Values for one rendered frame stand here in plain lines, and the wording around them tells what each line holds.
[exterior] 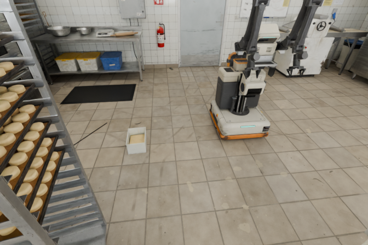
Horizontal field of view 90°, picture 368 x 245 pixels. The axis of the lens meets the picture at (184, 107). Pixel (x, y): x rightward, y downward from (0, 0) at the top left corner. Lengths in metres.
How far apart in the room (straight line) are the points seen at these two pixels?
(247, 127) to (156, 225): 1.44
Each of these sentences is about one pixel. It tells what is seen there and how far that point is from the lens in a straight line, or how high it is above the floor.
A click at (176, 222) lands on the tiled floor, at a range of 1.83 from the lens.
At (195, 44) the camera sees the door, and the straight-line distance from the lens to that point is 4.68.
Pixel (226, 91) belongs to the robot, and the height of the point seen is 0.57.
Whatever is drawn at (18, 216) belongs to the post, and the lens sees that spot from 0.74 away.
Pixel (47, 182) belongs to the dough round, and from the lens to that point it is 1.02.
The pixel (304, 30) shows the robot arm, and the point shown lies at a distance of 1.94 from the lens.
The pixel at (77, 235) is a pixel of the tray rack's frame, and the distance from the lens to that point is 1.79.
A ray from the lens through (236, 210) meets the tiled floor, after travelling 1.93.
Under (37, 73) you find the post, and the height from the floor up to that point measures 1.36.
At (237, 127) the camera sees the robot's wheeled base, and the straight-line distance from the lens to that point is 2.35.
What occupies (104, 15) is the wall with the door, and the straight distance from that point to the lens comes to 4.62.
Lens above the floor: 1.64
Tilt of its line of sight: 32 degrees down
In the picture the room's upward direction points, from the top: 1 degrees clockwise
